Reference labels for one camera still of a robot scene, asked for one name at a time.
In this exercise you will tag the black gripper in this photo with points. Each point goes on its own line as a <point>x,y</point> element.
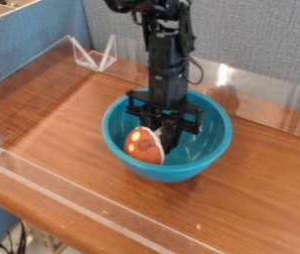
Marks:
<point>179,117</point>

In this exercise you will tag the brown white toy mushroom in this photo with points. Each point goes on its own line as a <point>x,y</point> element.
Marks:
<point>142,145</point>

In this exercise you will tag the blue plastic bowl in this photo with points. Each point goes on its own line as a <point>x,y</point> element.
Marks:
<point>197,149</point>

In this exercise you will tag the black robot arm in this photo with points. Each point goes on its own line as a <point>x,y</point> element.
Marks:
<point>169,42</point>

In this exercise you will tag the clear acrylic back barrier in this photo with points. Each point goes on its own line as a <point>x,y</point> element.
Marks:
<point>249,95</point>

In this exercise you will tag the clear acrylic barrier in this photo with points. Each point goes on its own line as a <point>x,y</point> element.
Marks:
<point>249,95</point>
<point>38,88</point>
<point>88,221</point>

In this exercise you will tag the clear acrylic left barrier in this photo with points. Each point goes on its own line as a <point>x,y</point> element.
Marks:
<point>38,88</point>

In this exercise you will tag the clear acrylic front barrier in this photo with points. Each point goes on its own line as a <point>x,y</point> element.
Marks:
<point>88,221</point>

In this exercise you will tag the blue partition panel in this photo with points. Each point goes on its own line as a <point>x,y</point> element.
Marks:
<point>34,27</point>

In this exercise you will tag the clear acrylic corner bracket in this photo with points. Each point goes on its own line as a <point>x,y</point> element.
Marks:
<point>94,60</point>

